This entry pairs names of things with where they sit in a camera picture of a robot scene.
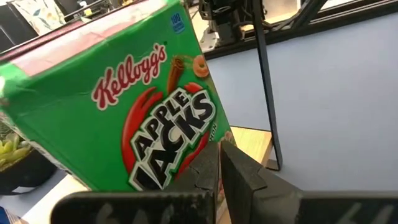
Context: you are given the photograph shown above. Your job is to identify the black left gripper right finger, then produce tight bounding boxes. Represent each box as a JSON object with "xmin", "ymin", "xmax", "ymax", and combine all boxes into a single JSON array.
[{"xmin": 220, "ymin": 140, "xmax": 304, "ymax": 224}]

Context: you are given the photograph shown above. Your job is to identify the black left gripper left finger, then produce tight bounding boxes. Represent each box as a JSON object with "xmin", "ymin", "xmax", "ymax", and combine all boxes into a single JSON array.
[{"xmin": 164, "ymin": 141, "xmax": 221, "ymax": 194}]

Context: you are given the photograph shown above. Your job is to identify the green Apple Jacks cereal box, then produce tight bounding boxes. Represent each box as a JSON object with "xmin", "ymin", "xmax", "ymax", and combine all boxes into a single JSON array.
[{"xmin": 0, "ymin": 0, "xmax": 236, "ymax": 218}]

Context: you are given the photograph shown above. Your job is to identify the blue Frosted Flakes cereal box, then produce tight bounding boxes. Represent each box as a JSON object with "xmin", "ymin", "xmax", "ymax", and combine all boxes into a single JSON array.
[{"xmin": 0, "ymin": 205, "xmax": 19, "ymax": 224}]

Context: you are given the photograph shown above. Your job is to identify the wooden cutting board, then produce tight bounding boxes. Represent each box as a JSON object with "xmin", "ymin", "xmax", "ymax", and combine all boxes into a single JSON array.
[{"xmin": 21, "ymin": 0, "xmax": 284, "ymax": 224}]

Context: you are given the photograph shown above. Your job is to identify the succulent plant in black pot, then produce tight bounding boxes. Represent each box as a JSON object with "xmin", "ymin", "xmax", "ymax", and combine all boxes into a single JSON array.
[{"xmin": 0, "ymin": 123, "xmax": 58, "ymax": 196}]

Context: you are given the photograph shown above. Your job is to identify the floral patterned cloth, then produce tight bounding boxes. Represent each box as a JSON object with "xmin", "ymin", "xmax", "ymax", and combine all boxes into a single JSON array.
[{"xmin": 12, "ymin": 0, "xmax": 67, "ymax": 35}]

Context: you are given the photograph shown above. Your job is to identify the black table frame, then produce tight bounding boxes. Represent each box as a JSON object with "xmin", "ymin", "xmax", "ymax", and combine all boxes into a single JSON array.
[{"xmin": 198, "ymin": 0, "xmax": 398, "ymax": 62}]

